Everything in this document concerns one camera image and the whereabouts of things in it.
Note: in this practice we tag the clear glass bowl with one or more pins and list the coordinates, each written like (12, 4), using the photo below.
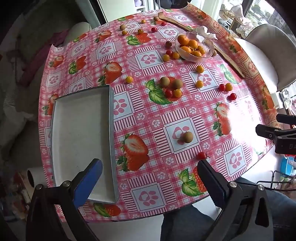
(208, 47)

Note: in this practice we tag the white paper roll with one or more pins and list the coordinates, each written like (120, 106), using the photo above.
(32, 177)

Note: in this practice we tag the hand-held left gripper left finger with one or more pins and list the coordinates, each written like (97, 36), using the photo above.
(89, 183)

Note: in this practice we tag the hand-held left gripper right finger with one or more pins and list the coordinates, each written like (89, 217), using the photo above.
(215, 185)

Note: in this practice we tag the grey upholstered chair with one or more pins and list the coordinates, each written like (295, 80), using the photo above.
(266, 37)

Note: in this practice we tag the white crumpled tissue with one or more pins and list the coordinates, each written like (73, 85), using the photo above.
(204, 31)

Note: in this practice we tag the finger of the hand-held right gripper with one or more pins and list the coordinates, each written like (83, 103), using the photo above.
(285, 119)
(266, 131)

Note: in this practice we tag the small orange mandarin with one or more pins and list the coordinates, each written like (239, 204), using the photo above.
(197, 53)
(185, 49)
(193, 43)
(183, 39)
(201, 49)

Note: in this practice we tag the person's blue jeans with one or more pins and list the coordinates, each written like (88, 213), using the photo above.
(279, 208)

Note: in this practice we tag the grey rectangular tray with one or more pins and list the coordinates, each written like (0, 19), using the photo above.
(81, 129)

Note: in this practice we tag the dark brown cherry tomato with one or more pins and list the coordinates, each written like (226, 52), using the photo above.
(168, 44)

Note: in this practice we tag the white power strip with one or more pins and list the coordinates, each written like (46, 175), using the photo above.
(283, 98)

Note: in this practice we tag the blue bucket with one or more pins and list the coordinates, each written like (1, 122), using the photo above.
(286, 165)

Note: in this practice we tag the pink cloth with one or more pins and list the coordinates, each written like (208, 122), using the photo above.
(46, 51)

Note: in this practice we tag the brown longan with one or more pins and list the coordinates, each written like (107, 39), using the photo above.
(177, 83)
(214, 52)
(122, 27)
(186, 137)
(165, 81)
(156, 18)

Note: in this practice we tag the pink printed tablecloth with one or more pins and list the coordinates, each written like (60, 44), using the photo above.
(148, 111)

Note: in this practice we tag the beige chair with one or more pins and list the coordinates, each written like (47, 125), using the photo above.
(77, 30)

